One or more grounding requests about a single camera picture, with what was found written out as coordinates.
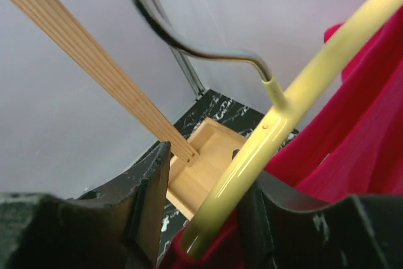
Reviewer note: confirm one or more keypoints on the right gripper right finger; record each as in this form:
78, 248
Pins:
285, 228

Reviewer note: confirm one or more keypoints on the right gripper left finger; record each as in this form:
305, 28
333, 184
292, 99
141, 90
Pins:
116, 225

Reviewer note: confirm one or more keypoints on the magenta pink shirt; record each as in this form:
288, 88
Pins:
352, 147

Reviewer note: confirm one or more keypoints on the wooden clothes rack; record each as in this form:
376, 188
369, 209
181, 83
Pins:
87, 87

